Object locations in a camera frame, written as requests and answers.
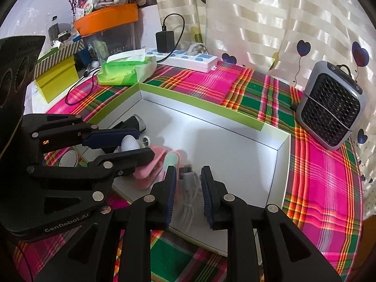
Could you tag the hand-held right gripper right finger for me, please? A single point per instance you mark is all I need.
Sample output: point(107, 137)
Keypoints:
point(207, 194)

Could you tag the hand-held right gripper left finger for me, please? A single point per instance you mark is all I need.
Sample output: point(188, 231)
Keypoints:
point(170, 194)

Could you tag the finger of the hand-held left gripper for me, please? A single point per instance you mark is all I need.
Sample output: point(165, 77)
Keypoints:
point(111, 138)
point(129, 157)

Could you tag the white egg-shaped item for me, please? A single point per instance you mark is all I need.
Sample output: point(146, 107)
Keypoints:
point(129, 144)

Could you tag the pink clip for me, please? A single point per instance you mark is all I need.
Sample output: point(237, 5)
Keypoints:
point(147, 176)

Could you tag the black battery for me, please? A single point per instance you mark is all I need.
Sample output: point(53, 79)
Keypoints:
point(133, 122)

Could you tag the green and white box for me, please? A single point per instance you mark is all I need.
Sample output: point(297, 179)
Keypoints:
point(235, 152)

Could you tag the small white round item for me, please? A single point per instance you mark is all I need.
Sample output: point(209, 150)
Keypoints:
point(145, 141)

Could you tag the yellow box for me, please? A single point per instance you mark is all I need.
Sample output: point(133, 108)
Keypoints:
point(55, 79)

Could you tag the striped cardboard box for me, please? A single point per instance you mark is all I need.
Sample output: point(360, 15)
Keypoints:
point(64, 54)

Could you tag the green tissue pack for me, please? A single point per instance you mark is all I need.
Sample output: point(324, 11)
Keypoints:
point(126, 70)

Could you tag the small white ball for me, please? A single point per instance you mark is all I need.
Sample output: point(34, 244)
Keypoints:
point(95, 64)

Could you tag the colourful paper packets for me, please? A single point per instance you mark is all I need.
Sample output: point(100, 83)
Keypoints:
point(83, 6)

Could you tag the clear container with orange lid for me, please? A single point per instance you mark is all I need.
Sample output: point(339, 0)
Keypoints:
point(108, 17)

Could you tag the black charger adapter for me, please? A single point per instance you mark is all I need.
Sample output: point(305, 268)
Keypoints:
point(164, 41)

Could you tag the white power strip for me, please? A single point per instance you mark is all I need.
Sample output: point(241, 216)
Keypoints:
point(191, 60)

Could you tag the plaid tablecloth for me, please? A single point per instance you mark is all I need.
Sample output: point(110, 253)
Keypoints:
point(323, 182)

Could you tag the white plug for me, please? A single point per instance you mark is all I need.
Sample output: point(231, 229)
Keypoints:
point(195, 48)

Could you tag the grey mini fan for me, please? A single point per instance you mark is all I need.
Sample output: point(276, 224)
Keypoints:
point(329, 108)

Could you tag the cream curtain with hearts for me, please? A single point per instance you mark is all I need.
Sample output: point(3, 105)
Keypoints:
point(264, 20)

